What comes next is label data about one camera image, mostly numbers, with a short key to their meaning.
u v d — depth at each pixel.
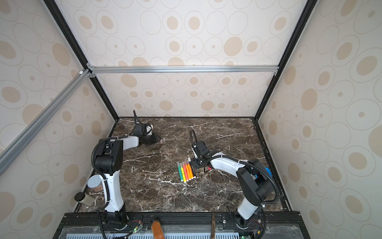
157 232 0.69
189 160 0.95
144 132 0.88
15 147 0.53
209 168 0.64
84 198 0.74
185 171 0.90
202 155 0.70
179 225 0.73
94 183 0.81
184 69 0.92
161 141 1.05
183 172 0.90
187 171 0.90
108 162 0.56
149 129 0.94
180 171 0.90
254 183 0.46
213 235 0.70
